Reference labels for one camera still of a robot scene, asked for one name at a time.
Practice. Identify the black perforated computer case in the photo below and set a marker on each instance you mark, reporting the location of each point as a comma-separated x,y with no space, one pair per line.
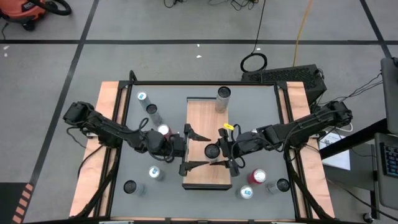
280,76

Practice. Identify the grey monitor back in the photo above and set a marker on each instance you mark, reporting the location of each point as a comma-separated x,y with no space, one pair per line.
390,90

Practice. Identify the black frame strut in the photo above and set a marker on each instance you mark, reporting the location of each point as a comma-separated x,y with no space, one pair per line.
109,177
306,196

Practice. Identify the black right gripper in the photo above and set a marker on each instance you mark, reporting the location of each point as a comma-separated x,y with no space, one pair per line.
237,146

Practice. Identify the orange shop vacuum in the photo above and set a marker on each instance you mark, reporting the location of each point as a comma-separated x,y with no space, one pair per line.
21,11

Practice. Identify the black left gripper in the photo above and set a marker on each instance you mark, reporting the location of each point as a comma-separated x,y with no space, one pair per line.
177,146

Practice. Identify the black desk beam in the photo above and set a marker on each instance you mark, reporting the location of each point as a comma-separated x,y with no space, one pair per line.
357,137

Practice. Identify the black caster wheel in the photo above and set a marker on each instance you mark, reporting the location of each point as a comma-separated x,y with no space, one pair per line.
368,217

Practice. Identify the grey metal bracket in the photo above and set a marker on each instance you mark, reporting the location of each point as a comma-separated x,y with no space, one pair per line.
116,222
287,222

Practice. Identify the wooden table side board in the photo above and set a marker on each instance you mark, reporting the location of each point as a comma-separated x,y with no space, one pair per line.
85,193
298,99

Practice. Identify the black orange striped floor mat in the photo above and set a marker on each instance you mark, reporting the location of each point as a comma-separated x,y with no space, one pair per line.
7,199

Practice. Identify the silver blue energy drink can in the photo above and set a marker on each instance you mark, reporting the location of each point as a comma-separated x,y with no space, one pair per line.
246,192
142,96
154,171

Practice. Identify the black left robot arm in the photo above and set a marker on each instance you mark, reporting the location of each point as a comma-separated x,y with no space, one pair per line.
105,129

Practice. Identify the wooden shelf black metal frame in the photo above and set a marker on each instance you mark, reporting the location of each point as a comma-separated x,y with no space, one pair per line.
202,118

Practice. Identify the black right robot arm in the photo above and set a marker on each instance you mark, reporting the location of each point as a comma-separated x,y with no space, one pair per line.
298,127

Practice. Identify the white paper sheet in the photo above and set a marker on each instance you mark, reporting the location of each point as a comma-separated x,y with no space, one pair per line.
339,160

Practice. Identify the grey equipment cart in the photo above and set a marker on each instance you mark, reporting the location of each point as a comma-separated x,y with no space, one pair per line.
385,193

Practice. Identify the white slim can black lid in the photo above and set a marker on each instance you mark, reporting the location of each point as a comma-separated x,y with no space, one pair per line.
224,92
212,151

